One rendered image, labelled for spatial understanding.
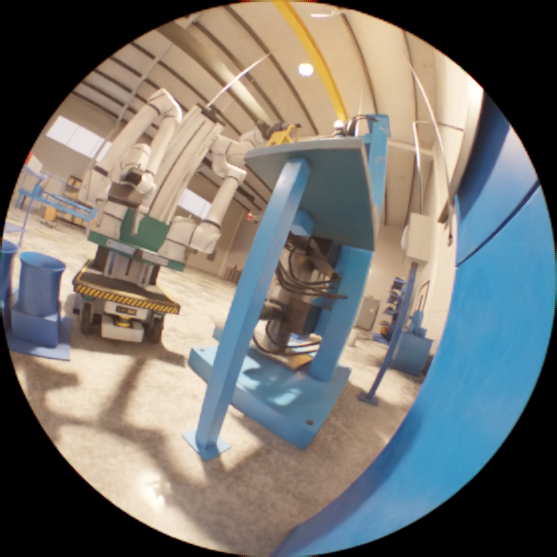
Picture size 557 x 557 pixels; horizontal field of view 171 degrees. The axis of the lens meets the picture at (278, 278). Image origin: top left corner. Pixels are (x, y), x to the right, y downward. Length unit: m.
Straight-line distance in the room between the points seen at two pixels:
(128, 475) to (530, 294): 0.78
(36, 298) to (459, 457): 1.16
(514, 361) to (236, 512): 0.66
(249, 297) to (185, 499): 0.62
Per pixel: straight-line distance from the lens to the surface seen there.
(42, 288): 1.03
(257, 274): 0.46
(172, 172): 1.50
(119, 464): 0.70
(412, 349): 3.29
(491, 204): 0.25
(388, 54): 6.62
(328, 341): 1.31
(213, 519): 0.65
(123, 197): 0.69
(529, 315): 0.16
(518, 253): 0.19
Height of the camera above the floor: 0.62
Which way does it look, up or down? 3 degrees up
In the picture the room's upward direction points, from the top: 19 degrees clockwise
